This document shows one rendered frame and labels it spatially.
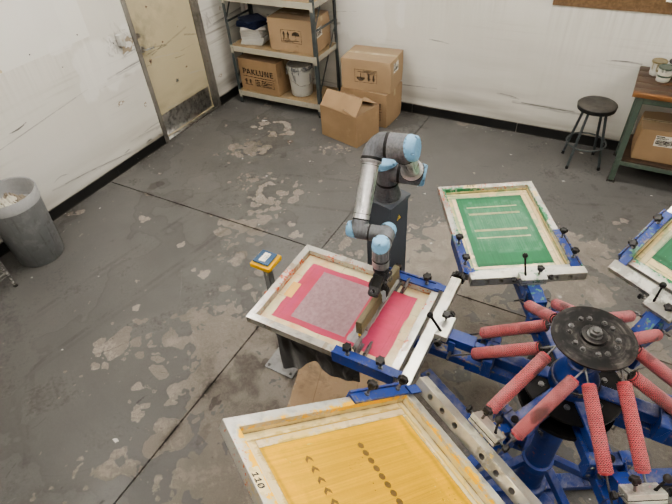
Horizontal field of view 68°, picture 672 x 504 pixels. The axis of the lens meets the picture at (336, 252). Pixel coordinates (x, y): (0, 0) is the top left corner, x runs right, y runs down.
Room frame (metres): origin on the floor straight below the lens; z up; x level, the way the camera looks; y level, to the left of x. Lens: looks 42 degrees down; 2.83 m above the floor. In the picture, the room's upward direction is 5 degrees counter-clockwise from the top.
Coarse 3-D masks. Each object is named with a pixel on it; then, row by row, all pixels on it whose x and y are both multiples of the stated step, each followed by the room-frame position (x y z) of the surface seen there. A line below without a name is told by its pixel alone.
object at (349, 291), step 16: (320, 272) 1.91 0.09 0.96; (336, 272) 1.90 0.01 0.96; (304, 288) 1.80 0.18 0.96; (320, 288) 1.79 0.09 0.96; (336, 288) 1.78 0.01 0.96; (352, 288) 1.78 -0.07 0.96; (368, 288) 1.77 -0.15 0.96; (352, 304) 1.67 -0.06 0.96; (400, 304) 1.64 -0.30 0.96; (384, 320) 1.55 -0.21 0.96; (400, 320) 1.54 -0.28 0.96
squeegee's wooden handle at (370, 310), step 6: (396, 270) 1.70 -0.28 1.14; (396, 276) 1.69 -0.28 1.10; (390, 282) 1.63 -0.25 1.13; (390, 288) 1.63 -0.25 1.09; (372, 300) 1.51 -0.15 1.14; (378, 300) 1.52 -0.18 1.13; (366, 306) 1.48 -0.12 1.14; (372, 306) 1.48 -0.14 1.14; (378, 306) 1.52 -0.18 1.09; (366, 312) 1.44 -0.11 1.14; (372, 312) 1.47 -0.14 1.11; (360, 318) 1.41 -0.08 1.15; (366, 318) 1.42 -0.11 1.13; (360, 324) 1.38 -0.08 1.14; (366, 324) 1.42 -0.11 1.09; (360, 330) 1.38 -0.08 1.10
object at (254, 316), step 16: (304, 256) 2.01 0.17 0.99; (320, 256) 2.02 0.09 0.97; (336, 256) 1.99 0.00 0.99; (288, 272) 1.89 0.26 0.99; (368, 272) 1.87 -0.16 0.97; (272, 288) 1.79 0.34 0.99; (416, 288) 1.73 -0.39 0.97; (256, 304) 1.68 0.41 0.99; (432, 304) 1.59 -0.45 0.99; (256, 320) 1.58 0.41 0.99; (272, 320) 1.57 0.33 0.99; (416, 320) 1.50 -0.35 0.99; (288, 336) 1.48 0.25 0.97; (304, 336) 1.46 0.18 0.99; (416, 336) 1.41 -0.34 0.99; (400, 352) 1.33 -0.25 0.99; (400, 368) 1.26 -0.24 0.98
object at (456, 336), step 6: (456, 330) 1.39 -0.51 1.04; (450, 336) 1.36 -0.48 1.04; (456, 336) 1.35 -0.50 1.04; (462, 336) 1.35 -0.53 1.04; (468, 336) 1.35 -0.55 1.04; (474, 336) 1.35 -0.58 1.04; (444, 342) 1.36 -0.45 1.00; (456, 342) 1.33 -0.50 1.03; (462, 342) 1.32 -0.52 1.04; (468, 342) 1.32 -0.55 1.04; (474, 342) 1.31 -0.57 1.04; (462, 348) 1.31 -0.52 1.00; (468, 348) 1.30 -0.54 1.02
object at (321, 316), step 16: (288, 304) 1.70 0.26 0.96; (304, 304) 1.69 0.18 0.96; (320, 304) 1.68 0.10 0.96; (336, 304) 1.67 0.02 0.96; (288, 320) 1.59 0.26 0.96; (304, 320) 1.59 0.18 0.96; (320, 320) 1.58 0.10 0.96; (336, 320) 1.57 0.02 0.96; (352, 320) 1.56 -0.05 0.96; (336, 336) 1.47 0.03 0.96; (368, 336) 1.46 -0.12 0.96; (384, 336) 1.45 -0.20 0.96; (384, 352) 1.36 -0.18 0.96
